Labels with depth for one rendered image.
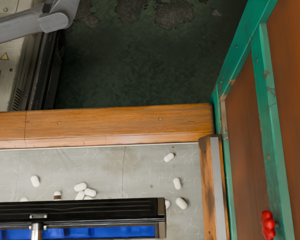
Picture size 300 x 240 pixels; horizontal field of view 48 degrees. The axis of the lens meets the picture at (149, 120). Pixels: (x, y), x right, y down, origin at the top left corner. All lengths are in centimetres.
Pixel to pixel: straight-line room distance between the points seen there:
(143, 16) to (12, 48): 83
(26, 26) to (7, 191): 50
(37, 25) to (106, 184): 48
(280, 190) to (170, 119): 58
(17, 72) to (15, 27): 64
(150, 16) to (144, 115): 112
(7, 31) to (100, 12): 125
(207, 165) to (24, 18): 60
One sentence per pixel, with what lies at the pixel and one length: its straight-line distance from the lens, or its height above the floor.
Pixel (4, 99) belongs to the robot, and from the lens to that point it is 150.
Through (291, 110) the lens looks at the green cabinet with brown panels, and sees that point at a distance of 48.
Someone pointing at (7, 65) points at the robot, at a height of 47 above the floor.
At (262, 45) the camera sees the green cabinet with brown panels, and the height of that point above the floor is 127.
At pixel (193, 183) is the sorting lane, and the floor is 74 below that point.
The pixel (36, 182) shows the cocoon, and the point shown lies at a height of 76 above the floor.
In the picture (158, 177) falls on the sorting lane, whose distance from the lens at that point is 102.
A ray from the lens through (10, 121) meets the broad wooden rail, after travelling 113.
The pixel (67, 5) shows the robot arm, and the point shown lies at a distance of 86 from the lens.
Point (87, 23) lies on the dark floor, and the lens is 210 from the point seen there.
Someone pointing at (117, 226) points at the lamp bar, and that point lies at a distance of 66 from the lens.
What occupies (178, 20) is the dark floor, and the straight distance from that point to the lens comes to 205.
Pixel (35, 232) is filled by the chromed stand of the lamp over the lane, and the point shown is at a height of 112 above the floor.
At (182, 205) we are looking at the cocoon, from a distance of 99.
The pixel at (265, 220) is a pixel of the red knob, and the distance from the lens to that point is 53.
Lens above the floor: 175
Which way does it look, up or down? 75 degrees down
